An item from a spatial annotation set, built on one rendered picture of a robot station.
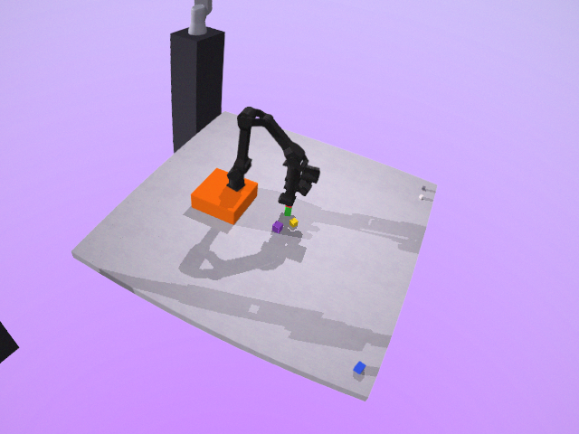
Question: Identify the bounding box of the purple block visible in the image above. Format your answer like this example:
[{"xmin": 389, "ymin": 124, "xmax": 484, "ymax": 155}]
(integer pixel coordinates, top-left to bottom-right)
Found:
[{"xmin": 272, "ymin": 221, "xmax": 283, "ymax": 233}]

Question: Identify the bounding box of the small blue block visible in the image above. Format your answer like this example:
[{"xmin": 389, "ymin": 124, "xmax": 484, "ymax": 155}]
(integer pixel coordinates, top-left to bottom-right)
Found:
[{"xmin": 353, "ymin": 361, "xmax": 365, "ymax": 374}]

